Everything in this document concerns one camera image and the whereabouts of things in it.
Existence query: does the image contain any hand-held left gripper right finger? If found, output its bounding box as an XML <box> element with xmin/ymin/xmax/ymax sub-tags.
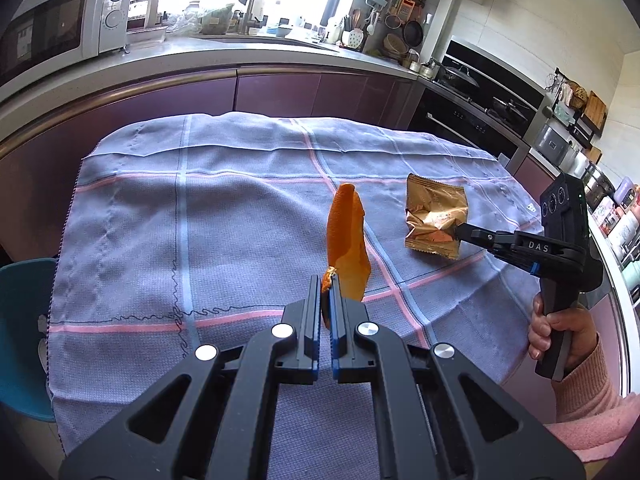
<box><xmin>330</xmin><ymin>274</ymin><xmax>586</xmax><ymax>480</ymax></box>

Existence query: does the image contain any gold snack wrapper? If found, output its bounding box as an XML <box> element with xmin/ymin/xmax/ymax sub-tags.
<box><xmin>404</xmin><ymin>173</ymin><xmax>470</xmax><ymax>261</ymax></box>

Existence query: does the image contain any orange peel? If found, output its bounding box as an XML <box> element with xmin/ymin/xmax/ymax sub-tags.
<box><xmin>324</xmin><ymin>182</ymin><xmax>373</xmax><ymax>331</ymax></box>

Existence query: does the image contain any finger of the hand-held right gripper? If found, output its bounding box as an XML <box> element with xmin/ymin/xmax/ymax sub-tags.
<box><xmin>452</xmin><ymin>222</ymin><xmax>521</xmax><ymax>254</ymax></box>
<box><xmin>492</xmin><ymin>249</ymin><xmax>540</xmax><ymax>277</ymax></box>

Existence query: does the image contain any clear food container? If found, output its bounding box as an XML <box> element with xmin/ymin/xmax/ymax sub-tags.
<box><xmin>126</xmin><ymin>25</ymin><xmax>168</xmax><ymax>46</ymax></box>

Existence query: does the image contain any white microwave oven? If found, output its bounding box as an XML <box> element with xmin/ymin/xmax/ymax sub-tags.
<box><xmin>0</xmin><ymin>0</ymin><xmax>138</xmax><ymax>88</ymax></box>

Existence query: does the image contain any clear plastic bag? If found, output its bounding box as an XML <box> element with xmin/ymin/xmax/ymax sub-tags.
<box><xmin>167</xmin><ymin>7</ymin><xmax>201</xmax><ymax>33</ymax></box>

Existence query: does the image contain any hanging frying pan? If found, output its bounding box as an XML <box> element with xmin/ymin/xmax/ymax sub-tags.
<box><xmin>402</xmin><ymin>20</ymin><xmax>425</xmax><ymax>48</ymax></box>

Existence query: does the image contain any wooden cutting board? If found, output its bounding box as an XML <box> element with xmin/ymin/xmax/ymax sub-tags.
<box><xmin>582</xmin><ymin>90</ymin><xmax>608</xmax><ymax>128</ymax></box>

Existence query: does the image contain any checked blue tablecloth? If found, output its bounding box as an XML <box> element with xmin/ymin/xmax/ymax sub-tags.
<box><xmin>46</xmin><ymin>112</ymin><xmax>546</xmax><ymax>456</ymax></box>

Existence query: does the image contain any metal box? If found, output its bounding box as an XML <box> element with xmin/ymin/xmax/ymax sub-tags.
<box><xmin>535</xmin><ymin>125</ymin><xmax>571</xmax><ymax>161</ymax></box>

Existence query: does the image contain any black wok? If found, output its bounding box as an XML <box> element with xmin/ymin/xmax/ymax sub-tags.
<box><xmin>487</xmin><ymin>95</ymin><xmax>531</xmax><ymax>121</ymax></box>

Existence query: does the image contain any white kitchen counter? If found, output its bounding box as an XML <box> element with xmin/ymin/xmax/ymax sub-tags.
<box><xmin>0</xmin><ymin>35</ymin><xmax>431</xmax><ymax>121</ymax></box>

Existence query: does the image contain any person's right forearm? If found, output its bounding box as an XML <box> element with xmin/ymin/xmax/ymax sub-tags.
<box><xmin>542</xmin><ymin>335</ymin><xmax>640</xmax><ymax>463</ymax></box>

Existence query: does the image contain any black built-in oven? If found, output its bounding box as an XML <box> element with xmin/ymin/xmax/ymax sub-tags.
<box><xmin>407</xmin><ymin>85</ymin><xmax>521</xmax><ymax>161</ymax></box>

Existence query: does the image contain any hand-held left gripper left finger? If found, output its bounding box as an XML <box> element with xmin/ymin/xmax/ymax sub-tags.
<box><xmin>59</xmin><ymin>274</ymin><xmax>321</xmax><ymax>480</ymax></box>

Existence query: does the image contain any black pot with lid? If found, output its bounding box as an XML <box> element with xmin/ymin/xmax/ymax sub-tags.
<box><xmin>435</xmin><ymin>62</ymin><xmax>481</xmax><ymax>96</ymax></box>

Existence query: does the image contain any black range hood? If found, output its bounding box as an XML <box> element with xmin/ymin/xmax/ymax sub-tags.
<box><xmin>442</xmin><ymin>37</ymin><xmax>548</xmax><ymax>111</ymax></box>

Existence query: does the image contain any teal chair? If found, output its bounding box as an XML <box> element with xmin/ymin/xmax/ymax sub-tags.
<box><xmin>0</xmin><ymin>258</ymin><xmax>58</xmax><ymax>423</ymax></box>

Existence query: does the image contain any person's right hand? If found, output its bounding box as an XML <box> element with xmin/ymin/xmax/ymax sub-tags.
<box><xmin>527</xmin><ymin>292</ymin><xmax>601</xmax><ymax>378</ymax></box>

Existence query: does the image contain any glass kettle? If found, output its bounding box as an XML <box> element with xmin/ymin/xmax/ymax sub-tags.
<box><xmin>132</xmin><ymin>0</ymin><xmax>163</xmax><ymax>28</ymax></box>

